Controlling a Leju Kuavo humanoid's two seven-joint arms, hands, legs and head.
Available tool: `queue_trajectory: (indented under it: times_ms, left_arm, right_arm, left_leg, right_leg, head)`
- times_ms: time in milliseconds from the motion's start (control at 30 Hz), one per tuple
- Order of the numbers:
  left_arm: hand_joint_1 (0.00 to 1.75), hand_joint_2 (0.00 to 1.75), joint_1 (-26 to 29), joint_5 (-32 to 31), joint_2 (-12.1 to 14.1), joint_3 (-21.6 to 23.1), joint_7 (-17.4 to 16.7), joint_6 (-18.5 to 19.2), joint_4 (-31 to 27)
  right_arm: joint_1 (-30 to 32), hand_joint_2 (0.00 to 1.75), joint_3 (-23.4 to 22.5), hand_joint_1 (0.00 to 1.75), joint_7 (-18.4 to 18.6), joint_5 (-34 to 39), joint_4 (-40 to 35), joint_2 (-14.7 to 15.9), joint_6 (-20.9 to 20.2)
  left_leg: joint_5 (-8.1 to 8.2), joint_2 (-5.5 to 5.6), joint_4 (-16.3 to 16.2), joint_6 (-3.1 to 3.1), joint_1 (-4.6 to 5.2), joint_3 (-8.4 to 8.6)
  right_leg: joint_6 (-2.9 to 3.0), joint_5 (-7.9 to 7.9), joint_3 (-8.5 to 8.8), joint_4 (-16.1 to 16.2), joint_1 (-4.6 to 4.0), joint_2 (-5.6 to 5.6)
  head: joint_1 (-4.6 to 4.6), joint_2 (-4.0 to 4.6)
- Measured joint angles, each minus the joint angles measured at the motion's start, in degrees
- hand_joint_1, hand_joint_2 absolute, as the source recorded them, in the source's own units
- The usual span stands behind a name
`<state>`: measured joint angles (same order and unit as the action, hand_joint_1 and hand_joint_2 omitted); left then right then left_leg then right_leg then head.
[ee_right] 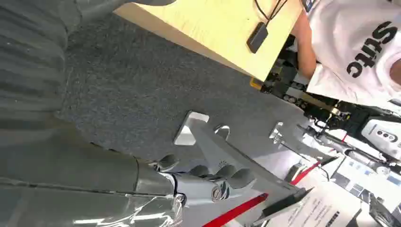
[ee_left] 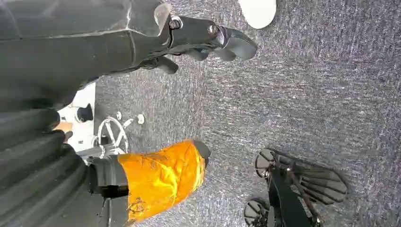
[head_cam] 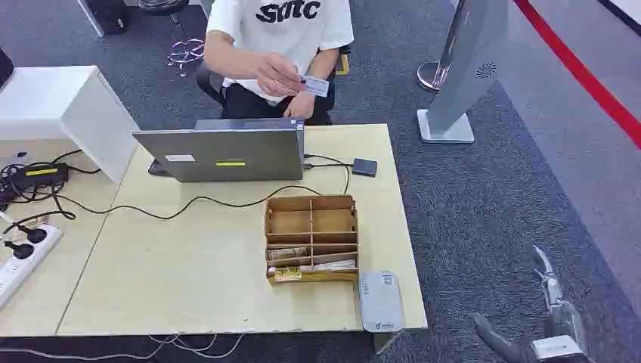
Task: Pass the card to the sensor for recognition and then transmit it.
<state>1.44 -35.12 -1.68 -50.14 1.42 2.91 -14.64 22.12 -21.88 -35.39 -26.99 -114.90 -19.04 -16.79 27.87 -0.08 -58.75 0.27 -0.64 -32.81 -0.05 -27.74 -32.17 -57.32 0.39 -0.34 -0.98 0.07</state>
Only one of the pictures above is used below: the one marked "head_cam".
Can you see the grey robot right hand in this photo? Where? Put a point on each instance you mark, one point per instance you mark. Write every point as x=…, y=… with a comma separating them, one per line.
x=561, y=313

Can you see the grey card reader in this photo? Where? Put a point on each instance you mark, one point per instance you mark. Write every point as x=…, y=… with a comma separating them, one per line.
x=380, y=300

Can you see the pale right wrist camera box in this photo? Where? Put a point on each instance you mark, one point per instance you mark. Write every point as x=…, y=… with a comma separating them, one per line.
x=557, y=349

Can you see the person's left hand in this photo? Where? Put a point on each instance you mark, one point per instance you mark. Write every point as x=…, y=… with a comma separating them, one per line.
x=300, y=106

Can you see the dark monitor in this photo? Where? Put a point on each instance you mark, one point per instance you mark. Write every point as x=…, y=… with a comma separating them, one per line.
x=5, y=65

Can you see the black power plug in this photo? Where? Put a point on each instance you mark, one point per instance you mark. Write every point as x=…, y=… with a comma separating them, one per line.
x=21, y=250
x=34, y=234

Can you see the white card stack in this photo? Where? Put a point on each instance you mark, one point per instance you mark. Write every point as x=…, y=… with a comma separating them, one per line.
x=334, y=265

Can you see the grey kiosk stand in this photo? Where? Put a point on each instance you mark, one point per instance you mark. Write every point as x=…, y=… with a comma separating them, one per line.
x=466, y=65

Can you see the black power adapter yellow label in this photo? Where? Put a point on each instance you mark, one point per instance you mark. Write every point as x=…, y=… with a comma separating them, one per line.
x=42, y=174

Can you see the wooden card box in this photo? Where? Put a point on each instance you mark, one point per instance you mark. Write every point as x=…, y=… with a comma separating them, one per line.
x=310, y=235

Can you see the person's right hand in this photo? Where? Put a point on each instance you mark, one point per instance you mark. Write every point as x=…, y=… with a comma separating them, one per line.
x=278, y=75

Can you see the beige card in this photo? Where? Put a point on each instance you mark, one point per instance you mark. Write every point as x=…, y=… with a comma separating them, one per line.
x=286, y=253

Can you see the chrome stanchion base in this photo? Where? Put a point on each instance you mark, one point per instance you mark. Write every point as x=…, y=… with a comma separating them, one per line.
x=429, y=77

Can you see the person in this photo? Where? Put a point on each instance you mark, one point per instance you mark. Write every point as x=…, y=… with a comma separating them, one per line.
x=280, y=30

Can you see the black laptop stand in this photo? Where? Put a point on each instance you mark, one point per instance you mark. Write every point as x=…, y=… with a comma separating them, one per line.
x=156, y=169

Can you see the white power strip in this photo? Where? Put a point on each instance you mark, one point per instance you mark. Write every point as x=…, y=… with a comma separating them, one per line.
x=22, y=265

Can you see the black case white frame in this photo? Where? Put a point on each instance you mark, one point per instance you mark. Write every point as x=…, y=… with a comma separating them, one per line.
x=107, y=15

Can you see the white cabinet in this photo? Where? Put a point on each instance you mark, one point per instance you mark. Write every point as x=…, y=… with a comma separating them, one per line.
x=55, y=110

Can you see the yellow printed card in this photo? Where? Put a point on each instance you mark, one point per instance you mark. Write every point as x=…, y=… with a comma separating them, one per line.
x=288, y=274

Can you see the small black external drive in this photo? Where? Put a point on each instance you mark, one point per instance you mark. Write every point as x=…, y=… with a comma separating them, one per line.
x=364, y=167

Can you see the grey laptop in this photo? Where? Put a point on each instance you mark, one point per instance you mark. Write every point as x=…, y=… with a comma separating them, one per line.
x=225, y=155

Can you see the pale blue card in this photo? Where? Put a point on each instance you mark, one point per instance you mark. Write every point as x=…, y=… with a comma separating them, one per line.
x=317, y=86

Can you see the black stool chrome base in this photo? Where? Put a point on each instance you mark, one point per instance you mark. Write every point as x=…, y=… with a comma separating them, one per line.
x=186, y=52

